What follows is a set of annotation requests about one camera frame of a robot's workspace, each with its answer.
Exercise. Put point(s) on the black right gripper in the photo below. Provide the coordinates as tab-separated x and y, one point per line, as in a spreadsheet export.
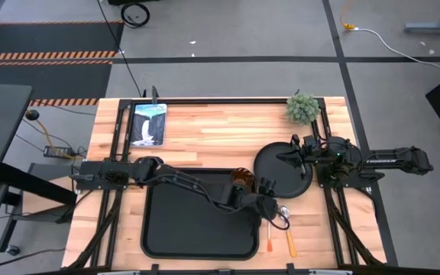
311	151

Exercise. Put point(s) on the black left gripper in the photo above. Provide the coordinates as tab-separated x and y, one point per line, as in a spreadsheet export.
269	206

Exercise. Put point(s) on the black round plate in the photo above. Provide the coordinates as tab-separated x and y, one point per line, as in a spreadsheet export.
281	181

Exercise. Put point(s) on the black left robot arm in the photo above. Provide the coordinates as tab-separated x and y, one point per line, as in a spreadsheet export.
147	168

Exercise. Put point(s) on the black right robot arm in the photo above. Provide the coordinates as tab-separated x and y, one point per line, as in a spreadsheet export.
395	160

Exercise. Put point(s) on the amber faceted cup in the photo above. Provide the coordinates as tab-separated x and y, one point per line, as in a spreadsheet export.
241	175

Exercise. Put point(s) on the black rectangular tray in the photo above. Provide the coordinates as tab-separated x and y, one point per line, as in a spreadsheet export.
189	233

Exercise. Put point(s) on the green artificial plant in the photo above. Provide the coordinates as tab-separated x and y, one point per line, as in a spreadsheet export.
302	109

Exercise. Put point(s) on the waterfall picture book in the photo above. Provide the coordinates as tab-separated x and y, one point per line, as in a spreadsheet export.
147	126

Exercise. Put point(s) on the grey table leg base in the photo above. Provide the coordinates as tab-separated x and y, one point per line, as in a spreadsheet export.
434	28

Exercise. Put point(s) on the black power adapter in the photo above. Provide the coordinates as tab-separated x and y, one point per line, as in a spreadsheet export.
54	151

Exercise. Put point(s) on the black hazard-striped floor mat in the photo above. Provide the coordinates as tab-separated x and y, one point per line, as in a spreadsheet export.
52	38
52	80

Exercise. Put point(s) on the black caster wheel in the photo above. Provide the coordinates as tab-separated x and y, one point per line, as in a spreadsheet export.
12	250

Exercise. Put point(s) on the black aluminium table frame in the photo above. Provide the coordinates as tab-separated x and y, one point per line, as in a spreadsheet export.
204	101

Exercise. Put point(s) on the black clamp bracket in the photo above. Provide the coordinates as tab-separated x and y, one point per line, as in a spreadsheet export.
154	91

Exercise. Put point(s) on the black desk leg frame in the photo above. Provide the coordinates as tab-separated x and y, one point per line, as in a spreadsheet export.
33	183

